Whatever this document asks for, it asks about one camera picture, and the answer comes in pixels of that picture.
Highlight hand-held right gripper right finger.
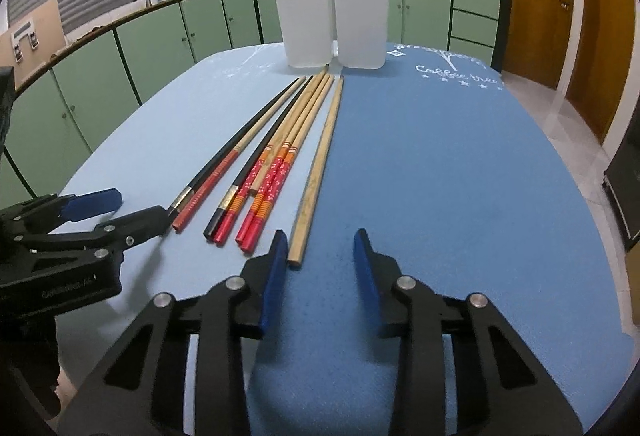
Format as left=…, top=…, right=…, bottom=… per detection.
left=354, top=228, right=583, bottom=436

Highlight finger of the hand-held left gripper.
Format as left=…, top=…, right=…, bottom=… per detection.
left=15, top=205, right=169, bottom=263
left=4, top=188, right=123, bottom=238

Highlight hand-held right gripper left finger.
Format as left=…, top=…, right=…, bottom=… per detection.
left=57, top=230, right=290, bottom=436

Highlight red handled wooden chopstick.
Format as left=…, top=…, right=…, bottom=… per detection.
left=171, top=77, right=308, bottom=233
left=214, top=71, right=328, bottom=247

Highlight red floral orange striped chopstick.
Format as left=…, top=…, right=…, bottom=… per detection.
left=241, top=76, right=336, bottom=254
left=235, top=73, right=333, bottom=244

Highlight red floral wooden chopstick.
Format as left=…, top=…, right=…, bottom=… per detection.
left=247, top=68, right=328, bottom=196

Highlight black chopstick with silver band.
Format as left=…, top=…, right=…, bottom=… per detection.
left=202, top=76, right=315, bottom=239
left=168, top=75, right=306, bottom=214

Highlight plain wooden chopstick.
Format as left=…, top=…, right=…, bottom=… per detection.
left=287, top=75, right=346, bottom=267

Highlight white plastic utensil holder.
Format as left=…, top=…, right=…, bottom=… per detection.
left=272, top=0, right=391, bottom=70

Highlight blue printed tablecloth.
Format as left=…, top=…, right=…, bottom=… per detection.
left=55, top=41, right=628, bottom=436

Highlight green kitchen base cabinets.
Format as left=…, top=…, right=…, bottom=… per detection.
left=0, top=0, right=513, bottom=212

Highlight cardboard panel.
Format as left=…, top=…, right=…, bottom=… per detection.
left=0, top=0, right=66, bottom=82

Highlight wooden door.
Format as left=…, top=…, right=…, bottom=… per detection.
left=495, top=0, right=576, bottom=89
left=565, top=0, right=638, bottom=144

